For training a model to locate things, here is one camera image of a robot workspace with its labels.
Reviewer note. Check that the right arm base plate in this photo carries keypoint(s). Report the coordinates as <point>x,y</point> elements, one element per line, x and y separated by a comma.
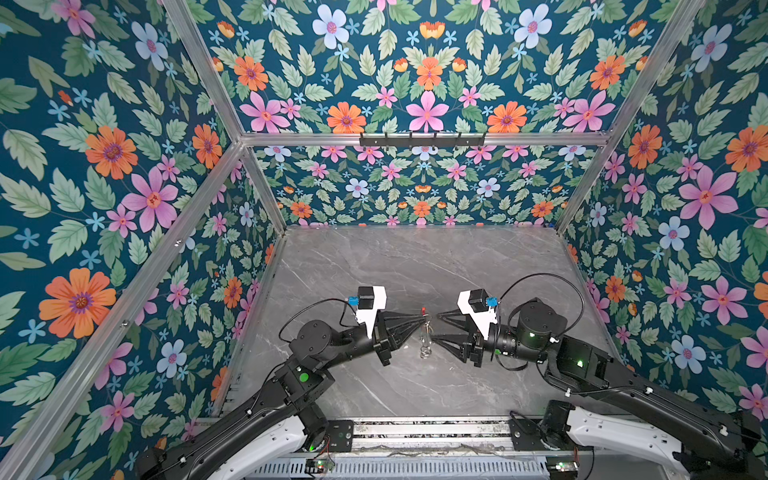
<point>550,432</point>

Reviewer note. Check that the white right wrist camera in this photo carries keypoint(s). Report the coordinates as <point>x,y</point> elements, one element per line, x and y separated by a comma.
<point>481,308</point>

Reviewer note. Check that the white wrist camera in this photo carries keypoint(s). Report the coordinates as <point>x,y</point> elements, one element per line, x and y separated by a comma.
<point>481,308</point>
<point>368,301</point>

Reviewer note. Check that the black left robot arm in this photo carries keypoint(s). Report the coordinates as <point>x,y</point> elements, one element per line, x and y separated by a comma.
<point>283,416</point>

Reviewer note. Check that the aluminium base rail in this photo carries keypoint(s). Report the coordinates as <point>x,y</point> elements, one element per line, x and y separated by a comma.
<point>432,435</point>

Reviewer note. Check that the black hook rail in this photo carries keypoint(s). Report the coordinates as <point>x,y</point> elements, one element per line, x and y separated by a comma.
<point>408,140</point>

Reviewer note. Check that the silver keyring with keys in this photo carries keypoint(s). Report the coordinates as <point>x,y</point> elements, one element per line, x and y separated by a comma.
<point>425,336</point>

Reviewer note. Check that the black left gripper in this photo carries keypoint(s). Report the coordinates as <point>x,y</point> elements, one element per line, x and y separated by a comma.
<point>384,335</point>

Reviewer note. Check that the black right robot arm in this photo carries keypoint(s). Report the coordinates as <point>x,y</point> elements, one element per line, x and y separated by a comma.
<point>667,429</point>

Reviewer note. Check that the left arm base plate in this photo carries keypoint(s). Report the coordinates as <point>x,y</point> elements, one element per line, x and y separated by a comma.
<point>337,437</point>

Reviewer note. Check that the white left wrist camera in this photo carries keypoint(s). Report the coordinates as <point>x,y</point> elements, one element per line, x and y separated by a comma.
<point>368,301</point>

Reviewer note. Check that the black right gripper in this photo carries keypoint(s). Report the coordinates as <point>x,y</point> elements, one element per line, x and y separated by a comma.
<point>469,345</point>

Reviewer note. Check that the white ventilation grille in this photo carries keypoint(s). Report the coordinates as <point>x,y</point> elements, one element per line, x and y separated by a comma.
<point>403,468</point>

